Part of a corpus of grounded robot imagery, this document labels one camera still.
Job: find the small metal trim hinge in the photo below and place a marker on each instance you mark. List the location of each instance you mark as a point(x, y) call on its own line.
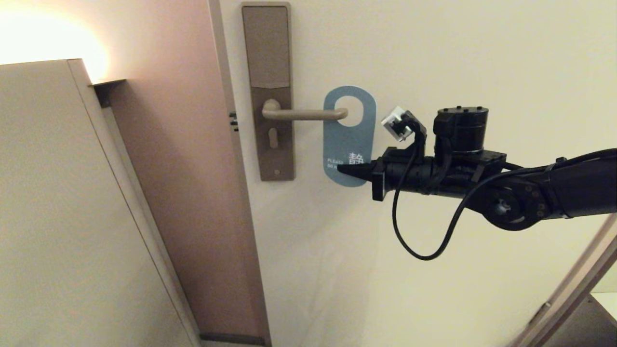
point(541, 313)

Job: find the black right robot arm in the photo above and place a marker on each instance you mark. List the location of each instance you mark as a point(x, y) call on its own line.
point(578, 188)

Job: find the blue and white door hanger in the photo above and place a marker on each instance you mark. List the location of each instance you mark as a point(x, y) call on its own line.
point(347, 144)

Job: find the white door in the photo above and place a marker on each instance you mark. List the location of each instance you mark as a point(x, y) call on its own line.
point(434, 289)

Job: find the bronze door lock plate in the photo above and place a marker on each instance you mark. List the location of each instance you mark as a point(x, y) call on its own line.
point(268, 48)

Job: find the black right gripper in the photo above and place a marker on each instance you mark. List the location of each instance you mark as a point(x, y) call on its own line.
point(409, 173)

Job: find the dark grey baseboard strip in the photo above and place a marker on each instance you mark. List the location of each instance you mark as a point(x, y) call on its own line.
point(231, 339)

